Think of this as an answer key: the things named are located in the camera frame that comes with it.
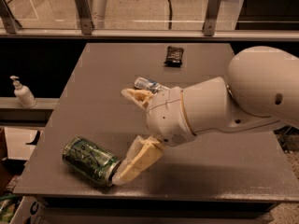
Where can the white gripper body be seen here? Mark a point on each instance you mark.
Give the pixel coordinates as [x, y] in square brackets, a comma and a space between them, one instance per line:
[166, 117]

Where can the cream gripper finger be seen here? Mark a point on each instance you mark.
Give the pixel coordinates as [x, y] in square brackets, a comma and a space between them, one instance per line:
[140, 97]
[140, 156]

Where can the green soda can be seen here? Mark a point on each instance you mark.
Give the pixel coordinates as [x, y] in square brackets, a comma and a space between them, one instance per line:
[91, 160]

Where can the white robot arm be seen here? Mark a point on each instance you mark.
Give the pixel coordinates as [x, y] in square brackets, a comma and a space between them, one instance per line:
[260, 91]

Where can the silver redbull can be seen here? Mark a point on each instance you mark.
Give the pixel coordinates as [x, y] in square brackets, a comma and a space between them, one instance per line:
[149, 85]

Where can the black snack packet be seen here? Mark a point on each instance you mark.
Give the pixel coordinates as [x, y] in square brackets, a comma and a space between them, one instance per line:
[174, 57]

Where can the white pump bottle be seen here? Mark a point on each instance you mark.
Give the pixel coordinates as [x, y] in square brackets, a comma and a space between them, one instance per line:
[23, 93]

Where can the white cardboard box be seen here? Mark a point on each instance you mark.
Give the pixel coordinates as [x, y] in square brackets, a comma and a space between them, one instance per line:
[28, 212]

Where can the metal railing post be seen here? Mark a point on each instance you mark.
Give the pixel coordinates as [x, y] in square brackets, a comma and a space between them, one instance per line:
[11, 24]
[212, 12]
[84, 16]

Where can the metal railing post right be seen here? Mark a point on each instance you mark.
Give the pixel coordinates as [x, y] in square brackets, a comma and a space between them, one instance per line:
[212, 12]

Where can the metal railing post far left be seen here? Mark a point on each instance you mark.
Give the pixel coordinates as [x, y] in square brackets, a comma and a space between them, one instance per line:
[11, 24]

